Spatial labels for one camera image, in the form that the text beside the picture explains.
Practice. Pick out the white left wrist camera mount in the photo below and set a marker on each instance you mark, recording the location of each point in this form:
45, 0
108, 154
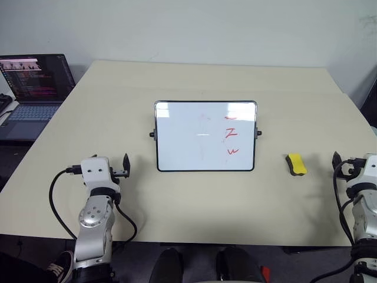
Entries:
95, 174

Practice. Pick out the small red object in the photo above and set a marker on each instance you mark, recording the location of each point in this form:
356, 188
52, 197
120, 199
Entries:
266, 274

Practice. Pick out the open grey laptop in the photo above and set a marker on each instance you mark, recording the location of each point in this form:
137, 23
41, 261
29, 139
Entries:
32, 88

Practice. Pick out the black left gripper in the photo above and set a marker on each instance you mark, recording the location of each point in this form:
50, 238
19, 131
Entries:
120, 172

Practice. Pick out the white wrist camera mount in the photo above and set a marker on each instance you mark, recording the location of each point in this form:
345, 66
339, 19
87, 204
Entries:
95, 174
368, 174

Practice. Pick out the yellow and black eraser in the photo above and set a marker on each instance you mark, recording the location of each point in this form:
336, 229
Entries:
298, 163

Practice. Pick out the black sneaker with white stripes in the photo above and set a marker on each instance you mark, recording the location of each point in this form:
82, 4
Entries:
62, 265

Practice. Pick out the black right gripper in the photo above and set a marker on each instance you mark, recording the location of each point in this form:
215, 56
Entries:
345, 171

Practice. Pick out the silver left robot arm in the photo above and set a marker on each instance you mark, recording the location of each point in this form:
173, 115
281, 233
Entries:
94, 224

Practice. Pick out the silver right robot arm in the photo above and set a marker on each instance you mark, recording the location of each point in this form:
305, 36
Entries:
365, 215

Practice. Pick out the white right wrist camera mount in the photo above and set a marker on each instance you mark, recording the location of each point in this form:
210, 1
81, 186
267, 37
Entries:
368, 174

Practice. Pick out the black-framed tabletop whiteboard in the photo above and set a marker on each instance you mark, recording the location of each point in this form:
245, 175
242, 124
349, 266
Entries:
191, 135

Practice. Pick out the dark rounded shape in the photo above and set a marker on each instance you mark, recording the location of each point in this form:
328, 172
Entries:
166, 266

